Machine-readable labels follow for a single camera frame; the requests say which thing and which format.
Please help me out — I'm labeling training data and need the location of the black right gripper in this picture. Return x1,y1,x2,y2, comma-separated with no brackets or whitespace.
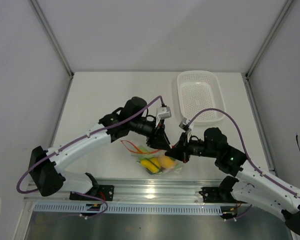
164,131,218,164

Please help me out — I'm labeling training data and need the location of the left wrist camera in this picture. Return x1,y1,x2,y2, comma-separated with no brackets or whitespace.
155,106,172,127

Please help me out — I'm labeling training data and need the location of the yellow lemon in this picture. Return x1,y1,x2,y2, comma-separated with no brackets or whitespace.
140,157,162,173

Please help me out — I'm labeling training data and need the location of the aluminium mounting rail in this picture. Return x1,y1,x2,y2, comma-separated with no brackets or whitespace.
23,177,297,207

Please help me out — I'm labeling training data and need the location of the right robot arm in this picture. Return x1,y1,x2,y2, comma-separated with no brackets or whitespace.
165,127,300,236

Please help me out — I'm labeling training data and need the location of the slotted white cable duct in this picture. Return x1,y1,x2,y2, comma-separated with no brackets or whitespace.
33,202,223,216

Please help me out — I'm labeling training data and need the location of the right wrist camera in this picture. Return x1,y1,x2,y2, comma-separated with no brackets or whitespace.
179,117,193,141

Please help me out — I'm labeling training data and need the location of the clear orange-zipper zip bag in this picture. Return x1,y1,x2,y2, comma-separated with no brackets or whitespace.
120,139,183,176

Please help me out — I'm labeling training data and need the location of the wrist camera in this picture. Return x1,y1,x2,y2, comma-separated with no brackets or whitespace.
179,117,193,141
155,106,172,127

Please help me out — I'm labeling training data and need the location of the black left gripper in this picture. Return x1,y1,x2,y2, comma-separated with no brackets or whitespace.
129,116,171,152

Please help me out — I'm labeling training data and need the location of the right aluminium frame post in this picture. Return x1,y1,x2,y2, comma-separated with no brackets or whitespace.
245,0,297,80

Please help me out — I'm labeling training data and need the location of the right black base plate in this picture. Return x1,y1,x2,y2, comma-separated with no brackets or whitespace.
199,186,240,204

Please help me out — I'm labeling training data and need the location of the aluminium frame post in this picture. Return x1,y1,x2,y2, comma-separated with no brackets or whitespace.
245,0,297,80
28,0,74,79

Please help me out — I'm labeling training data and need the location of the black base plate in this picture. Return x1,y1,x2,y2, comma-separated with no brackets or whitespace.
69,185,115,202
199,186,240,204

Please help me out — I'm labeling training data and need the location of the green apple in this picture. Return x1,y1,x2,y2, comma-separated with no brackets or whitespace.
136,154,154,162

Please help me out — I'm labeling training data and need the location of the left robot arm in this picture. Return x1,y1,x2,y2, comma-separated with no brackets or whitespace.
29,96,171,201

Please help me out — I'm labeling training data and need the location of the left aluminium frame post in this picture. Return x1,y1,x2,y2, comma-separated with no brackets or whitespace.
28,0,74,79

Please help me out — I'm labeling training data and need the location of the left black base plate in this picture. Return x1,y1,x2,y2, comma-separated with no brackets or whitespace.
69,185,115,202

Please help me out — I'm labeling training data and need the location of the orange fruit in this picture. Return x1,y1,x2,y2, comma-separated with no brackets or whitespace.
158,155,176,169

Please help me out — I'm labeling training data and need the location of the white perforated plastic basket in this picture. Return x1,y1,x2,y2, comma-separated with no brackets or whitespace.
176,70,226,121

